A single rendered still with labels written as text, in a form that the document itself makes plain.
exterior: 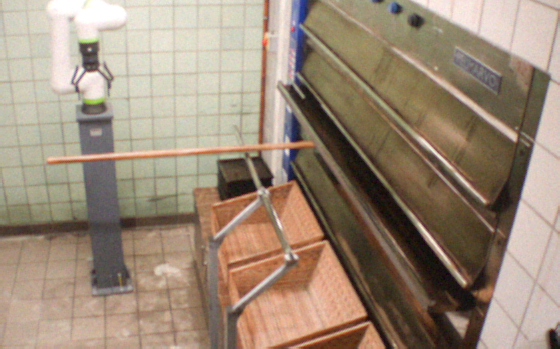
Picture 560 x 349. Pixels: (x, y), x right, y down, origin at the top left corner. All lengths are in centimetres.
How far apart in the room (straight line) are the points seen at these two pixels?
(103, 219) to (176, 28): 129
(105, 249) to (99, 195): 38
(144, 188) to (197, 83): 86
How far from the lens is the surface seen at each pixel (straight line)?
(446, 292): 181
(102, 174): 351
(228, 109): 418
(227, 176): 351
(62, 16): 313
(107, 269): 386
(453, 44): 182
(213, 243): 270
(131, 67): 401
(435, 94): 193
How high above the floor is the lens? 248
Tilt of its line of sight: 27 degrees down
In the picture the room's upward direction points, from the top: 3 degrees clockwise
